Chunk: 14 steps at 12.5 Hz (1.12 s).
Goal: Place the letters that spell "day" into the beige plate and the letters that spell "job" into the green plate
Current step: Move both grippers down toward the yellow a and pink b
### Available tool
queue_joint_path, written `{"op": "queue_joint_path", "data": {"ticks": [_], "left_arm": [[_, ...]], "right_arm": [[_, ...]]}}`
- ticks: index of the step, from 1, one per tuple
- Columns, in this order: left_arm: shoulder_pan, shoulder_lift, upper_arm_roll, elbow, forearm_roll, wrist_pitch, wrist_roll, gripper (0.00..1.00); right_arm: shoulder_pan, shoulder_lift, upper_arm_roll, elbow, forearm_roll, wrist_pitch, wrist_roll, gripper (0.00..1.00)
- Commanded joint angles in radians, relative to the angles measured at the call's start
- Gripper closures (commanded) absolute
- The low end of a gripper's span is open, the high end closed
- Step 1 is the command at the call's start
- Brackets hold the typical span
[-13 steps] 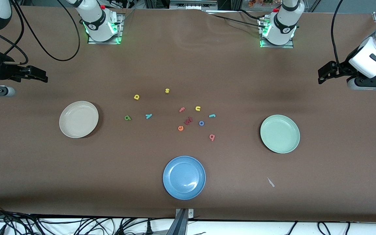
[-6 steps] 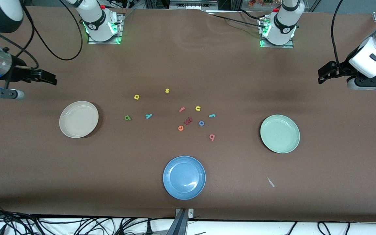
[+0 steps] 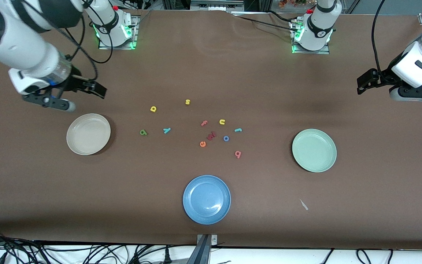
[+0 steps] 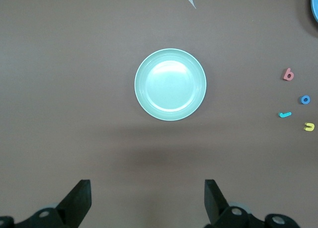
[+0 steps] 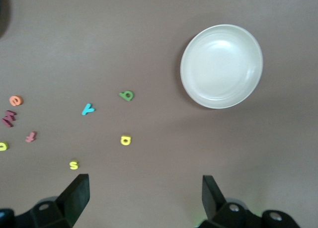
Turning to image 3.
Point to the teal letter y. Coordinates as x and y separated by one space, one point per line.
166 130

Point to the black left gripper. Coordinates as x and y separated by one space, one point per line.
385 76

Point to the brown table cover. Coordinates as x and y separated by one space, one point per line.
211 73

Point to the small white paper scrap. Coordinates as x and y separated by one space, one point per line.
303 204

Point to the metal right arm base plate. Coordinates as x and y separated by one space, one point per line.
115 47

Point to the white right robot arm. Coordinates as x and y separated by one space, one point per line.
20 47

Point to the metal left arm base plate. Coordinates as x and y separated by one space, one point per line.
311 52

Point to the beige round plate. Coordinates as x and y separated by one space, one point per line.
88 134

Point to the grey metal table bracket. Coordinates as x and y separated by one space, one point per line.
203 249

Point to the red letter g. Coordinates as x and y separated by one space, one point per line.
239 156

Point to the green letter a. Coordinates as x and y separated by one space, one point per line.
141 132

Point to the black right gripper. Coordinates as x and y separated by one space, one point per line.
74 82

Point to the pale green round plate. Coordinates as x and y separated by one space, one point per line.
314 150

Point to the grey metal equipment frame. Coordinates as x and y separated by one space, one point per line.
216 4

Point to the dark red letter w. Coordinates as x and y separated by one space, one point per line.
211 136

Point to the blue round plate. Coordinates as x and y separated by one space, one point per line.
206 200

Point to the black power plug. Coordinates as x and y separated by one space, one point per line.
166 256

